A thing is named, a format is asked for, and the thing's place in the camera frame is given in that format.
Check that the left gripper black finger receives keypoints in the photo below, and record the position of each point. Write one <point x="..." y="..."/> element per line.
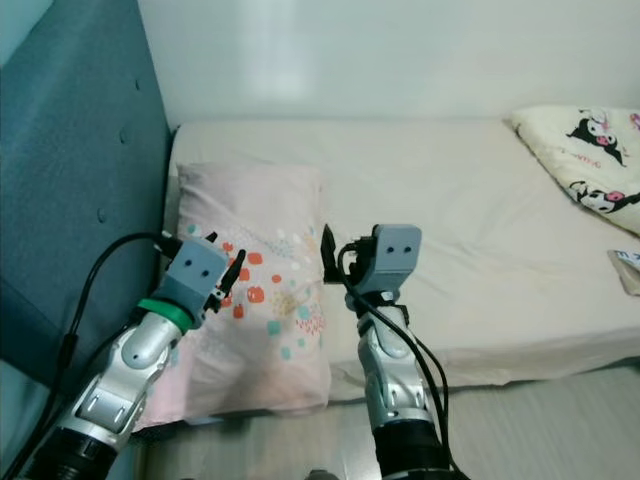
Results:
<point x="234" y="276"/>

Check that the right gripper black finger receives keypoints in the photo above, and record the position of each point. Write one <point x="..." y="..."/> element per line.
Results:
<point x="331" y="256"/>

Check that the pink dotted pillow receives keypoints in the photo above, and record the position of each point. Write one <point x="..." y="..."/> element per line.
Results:
<point x="260" y="210"/>

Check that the cream cartoon print blanket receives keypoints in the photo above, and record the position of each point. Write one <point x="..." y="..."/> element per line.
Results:
<point x="580" y="150"/>

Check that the white book blue lettering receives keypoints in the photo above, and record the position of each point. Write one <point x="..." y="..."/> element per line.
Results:
<point x="628" y="270"/>

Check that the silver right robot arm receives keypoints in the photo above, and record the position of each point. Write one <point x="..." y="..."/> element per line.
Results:
<point x="395" y="380"/>

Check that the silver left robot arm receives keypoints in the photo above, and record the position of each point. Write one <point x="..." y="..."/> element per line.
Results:
<point x="130" y="370"/>

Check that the mattress with cream sheet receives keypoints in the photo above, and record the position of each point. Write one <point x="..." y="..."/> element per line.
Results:
<point x="460" y="230"/>

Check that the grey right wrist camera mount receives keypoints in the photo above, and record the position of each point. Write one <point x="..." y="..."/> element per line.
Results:
<point x="398" y="255"/>

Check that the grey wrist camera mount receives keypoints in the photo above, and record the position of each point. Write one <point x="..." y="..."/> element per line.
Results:
<point x="398" y="255"/>
<point x="195" y="268"/>

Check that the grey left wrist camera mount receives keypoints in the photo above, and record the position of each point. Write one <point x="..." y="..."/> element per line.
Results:
<point x="195" y="268"/>

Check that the blue-grey upholstered bed frame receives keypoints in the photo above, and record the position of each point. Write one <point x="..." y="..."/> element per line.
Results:
<point x="80" y="180"/>

